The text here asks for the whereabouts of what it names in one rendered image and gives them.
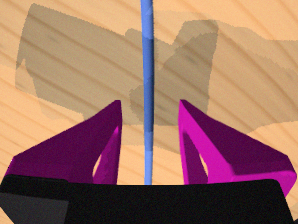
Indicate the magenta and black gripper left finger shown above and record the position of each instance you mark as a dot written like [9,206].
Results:
[73,153]

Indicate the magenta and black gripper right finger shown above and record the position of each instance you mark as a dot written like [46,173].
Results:
[230,155]

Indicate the blue cable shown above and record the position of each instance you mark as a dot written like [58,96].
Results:
[147,24]

